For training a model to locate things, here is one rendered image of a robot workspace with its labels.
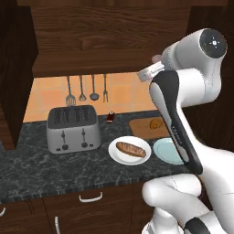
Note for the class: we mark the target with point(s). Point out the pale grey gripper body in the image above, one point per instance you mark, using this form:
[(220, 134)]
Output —
[(150, 72)]

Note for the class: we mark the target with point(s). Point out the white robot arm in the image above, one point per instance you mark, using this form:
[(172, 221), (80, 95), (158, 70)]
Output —
[(198, 82)]

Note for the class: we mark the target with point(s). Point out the wooden cutting board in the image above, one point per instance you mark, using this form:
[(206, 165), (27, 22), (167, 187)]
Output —
[(140, 129)]

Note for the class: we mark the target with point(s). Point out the dark wood tall cabinet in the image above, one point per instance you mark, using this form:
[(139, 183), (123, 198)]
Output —
[(225, 122)]

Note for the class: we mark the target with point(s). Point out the dark wood side cabinet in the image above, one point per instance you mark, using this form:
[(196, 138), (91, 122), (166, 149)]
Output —
[(13, 76)]

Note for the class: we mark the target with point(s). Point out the dark wood base cabinet front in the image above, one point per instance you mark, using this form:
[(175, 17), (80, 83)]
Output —
[(106, 216)]

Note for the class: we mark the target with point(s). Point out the dark wood narrow cabinet front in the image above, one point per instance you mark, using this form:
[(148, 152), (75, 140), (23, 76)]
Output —
[(21, 219)]

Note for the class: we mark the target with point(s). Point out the hanging metal meat fork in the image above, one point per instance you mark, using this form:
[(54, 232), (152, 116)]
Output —
[(105, 96)]

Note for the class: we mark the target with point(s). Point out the round brown pastry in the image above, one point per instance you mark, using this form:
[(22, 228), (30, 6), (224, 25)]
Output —
[(156, 123)]

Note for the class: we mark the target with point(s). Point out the hanging metal ladle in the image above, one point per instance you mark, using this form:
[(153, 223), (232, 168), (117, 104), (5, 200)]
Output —
[(94, 96)]

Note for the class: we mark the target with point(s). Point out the small dark red bottle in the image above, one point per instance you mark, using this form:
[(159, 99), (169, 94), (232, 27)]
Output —
[(110, 118)]

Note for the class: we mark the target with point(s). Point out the brown baguette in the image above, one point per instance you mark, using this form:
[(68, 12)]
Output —
[(131, 149)]

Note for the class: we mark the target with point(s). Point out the light blue plate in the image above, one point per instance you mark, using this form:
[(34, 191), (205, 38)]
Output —
[(164, 151)]

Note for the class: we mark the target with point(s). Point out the hanging metal slotted spatula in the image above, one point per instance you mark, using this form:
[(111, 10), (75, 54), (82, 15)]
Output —
[(70, 99)]

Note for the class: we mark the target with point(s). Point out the white plate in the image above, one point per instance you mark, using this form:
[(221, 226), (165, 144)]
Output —
[(122, 157)]

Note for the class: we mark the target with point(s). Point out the silver four-slot toaster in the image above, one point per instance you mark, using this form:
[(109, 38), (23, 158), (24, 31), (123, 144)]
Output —
[(73, 134)]

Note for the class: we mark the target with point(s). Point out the wooden wall cabinet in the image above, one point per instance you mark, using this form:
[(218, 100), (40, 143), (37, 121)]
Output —
[(100, 33)]

